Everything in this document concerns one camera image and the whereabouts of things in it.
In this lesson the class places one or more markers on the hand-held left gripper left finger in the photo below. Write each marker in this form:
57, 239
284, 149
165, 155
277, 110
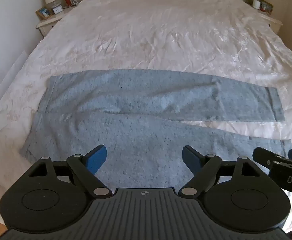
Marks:
97, 158

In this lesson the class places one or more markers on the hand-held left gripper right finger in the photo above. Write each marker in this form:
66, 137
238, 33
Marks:
189, 156

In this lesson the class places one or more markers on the grey pants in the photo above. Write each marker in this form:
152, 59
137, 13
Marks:
146, 120

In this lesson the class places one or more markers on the bed with white bedspread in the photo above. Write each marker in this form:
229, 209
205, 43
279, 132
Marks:
161, 35

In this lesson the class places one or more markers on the cream nightstand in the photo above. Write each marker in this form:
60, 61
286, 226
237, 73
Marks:
270, 17
48, 22

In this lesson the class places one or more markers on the small white clock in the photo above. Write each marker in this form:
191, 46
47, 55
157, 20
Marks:
57, 9

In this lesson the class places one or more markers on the small grey gadget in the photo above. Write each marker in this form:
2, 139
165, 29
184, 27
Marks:
74, 1

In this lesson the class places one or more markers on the red flask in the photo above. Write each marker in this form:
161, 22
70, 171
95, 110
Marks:
66, 0

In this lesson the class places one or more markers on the picture frame with colourful photo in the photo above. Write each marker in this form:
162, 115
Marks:
266, 6

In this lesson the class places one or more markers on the wooden picture frame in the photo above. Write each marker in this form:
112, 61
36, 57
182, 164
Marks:
44, 13

